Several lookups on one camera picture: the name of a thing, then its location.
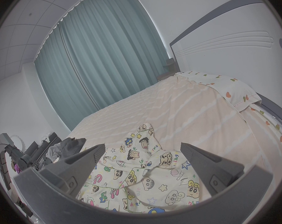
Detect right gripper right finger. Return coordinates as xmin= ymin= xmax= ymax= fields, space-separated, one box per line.
xmin=180 ymin=142 xmax=245 ymax=199

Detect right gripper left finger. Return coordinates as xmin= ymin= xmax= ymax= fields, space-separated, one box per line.
xmin=39 ymin=144 xmax=106 ymax=198

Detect white printed pyjama top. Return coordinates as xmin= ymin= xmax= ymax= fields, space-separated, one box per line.
xmin=77 ymin=123 xmax=200 ymax=213

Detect bed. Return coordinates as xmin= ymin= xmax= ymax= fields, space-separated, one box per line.
xmin=39 ymin=0 xmax=282 ymax=215

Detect black garment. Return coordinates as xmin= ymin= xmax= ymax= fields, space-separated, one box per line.
xmin=59 ymin=138 xmax=86 ymax=159

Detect grey garment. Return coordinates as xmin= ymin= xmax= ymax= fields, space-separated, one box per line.
xmin=46 ymin=144 xmax=64 ymax=164

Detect black sofa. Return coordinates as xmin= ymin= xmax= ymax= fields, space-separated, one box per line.
xmin=24 ymin=132 xmax=60 ymax=165

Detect white printed pillow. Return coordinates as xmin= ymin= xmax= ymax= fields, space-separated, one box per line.
xmin=176 ymin=71 xmax=262 ymax=112

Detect blue-green curtain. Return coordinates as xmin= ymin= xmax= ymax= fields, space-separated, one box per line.
xmin=59 ymin=0 xmax=169 ymax=110
xmin=34 ymin=23 xmax=102 ymax=132

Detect grey bedside table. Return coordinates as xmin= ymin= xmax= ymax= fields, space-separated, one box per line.
xmin=157 ymin=58 xmax=179 ymax=82

